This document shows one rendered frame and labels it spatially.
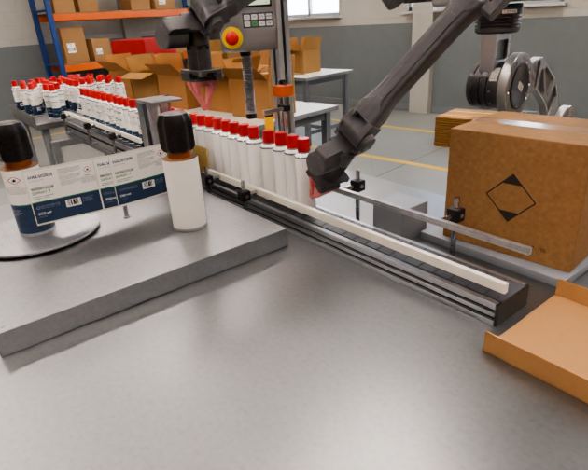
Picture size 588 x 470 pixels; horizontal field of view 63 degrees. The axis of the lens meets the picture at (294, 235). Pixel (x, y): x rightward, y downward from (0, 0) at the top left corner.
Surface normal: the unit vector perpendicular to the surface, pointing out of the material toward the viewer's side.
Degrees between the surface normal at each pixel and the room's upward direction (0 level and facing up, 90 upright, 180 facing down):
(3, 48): 90
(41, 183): 90
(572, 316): 0
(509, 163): 90
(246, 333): 0
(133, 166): 90
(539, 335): 0
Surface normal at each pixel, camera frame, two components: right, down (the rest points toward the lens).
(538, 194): -0.73, 0.32
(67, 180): 0.54, 0.32
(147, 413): -0.06, -0.91
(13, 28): 0.72, 0.25
